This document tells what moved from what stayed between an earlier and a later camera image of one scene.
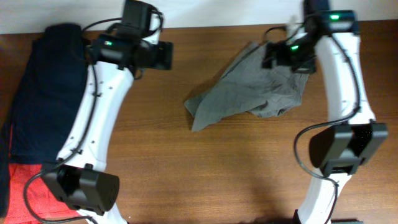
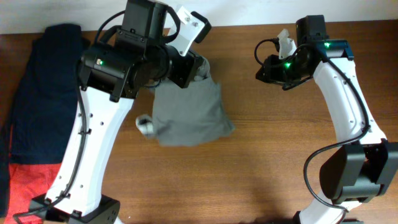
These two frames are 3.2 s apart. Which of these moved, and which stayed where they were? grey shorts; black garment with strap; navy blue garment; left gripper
Moved: grey shorts; left gripper
Stayed: black garment with strap; navy blue garment
